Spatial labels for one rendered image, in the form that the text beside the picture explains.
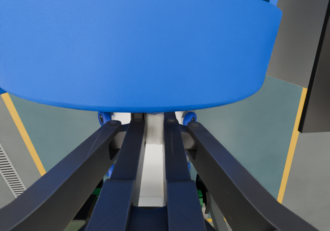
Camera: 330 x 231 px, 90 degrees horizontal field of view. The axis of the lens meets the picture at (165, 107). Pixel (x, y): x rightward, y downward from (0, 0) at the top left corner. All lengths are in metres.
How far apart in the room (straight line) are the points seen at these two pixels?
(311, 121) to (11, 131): 2.02
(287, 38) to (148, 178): 0.59
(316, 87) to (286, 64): 0.21
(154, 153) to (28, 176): 1.89
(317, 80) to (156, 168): 0.44
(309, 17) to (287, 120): 1.38
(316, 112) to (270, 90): 1.21
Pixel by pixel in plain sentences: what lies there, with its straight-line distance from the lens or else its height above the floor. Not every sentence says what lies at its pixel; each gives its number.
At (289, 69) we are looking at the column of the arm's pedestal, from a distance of 0.63.
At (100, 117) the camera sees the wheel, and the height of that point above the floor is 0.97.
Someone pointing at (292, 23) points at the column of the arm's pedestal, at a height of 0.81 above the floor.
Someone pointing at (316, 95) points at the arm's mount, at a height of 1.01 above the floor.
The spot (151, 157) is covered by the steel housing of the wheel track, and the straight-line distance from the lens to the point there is 0.50.
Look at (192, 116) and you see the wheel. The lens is 0.39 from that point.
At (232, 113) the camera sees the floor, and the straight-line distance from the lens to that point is 1.58.
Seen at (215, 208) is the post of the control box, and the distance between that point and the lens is 0.86.
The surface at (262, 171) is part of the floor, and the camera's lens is 2.13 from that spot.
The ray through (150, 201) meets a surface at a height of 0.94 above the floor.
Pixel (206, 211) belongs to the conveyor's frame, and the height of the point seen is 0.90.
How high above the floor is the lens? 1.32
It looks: 68 degrees down
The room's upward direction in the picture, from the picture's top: 175 degrees clockwise
